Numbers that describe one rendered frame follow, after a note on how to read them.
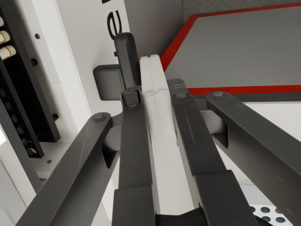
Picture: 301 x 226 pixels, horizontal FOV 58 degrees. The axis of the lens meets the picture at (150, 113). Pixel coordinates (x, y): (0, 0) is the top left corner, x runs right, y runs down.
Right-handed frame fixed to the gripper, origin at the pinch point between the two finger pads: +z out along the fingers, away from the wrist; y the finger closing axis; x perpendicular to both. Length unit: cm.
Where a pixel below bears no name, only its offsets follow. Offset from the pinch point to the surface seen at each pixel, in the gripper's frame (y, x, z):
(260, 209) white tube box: 12.2, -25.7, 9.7
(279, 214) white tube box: 14.3, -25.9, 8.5
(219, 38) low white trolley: 18, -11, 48
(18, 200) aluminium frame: -14.4, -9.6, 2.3
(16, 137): -13.6, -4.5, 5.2
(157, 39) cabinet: 3, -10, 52
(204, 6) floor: 24, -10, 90
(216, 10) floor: 28, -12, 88
